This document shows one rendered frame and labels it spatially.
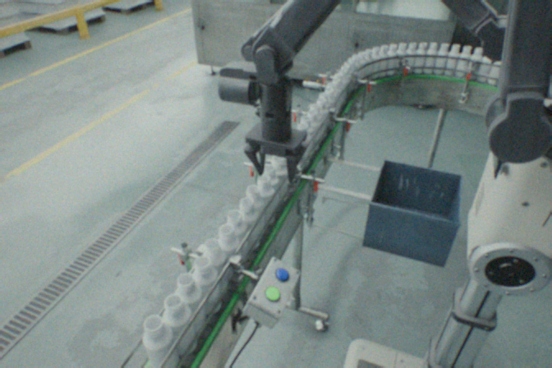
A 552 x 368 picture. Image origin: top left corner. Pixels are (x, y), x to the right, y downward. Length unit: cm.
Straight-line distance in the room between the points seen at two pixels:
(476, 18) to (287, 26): 54
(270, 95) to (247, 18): 403
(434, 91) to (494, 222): 171
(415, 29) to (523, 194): 347
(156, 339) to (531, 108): 75
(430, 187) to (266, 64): 124
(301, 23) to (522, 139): 34
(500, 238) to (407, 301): 152
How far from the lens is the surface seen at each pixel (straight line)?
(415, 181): 175
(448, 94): 258
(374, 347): 190
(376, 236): 156
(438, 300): 249
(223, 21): 484
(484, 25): 103
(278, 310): 92
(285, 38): 63
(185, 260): 109
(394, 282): 250
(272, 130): 70
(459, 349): 133
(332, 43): 441
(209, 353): 103
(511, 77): 62
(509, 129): 62
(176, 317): 90
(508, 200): 88
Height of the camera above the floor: 185
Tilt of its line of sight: 36 degrees down
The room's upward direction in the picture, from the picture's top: straight up
